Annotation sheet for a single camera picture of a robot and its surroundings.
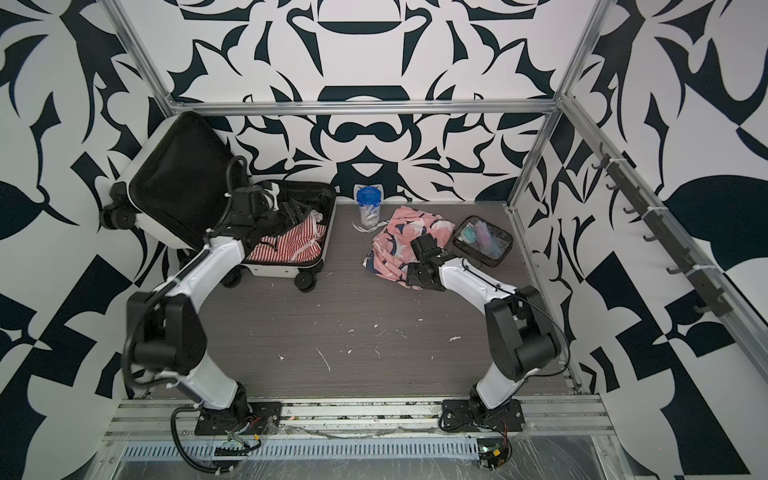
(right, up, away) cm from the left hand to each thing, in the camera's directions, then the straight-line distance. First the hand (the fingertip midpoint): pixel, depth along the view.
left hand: (305, 205), depth 86 cm
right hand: (+34, -21, +6) cm, 40 cm away
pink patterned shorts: (+25, -15, +17) cm, 33 cm away
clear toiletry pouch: (+57, -10, +20) cm, 61 cm away
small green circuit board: (+48, -59, -15) cm, 78 cm away
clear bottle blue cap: (+17, +3, +17) cm, 24 cm away
